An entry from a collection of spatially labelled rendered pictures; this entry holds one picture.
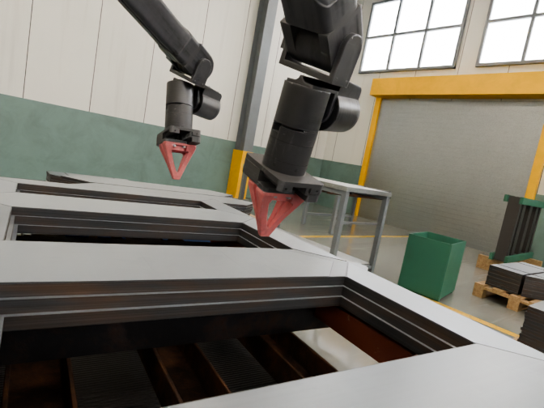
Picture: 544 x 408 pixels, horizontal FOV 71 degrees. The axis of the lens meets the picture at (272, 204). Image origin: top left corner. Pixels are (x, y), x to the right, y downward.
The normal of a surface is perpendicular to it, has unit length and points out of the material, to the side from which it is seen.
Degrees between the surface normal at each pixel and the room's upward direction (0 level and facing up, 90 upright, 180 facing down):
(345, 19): 109
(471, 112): 90
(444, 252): 90
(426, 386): 0
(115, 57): 90
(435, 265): 90
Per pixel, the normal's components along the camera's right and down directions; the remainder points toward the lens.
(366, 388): 0.18, -0.98
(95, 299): 0.52, 0.19
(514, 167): -0.74, -0.06
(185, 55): 0.68, 0.52
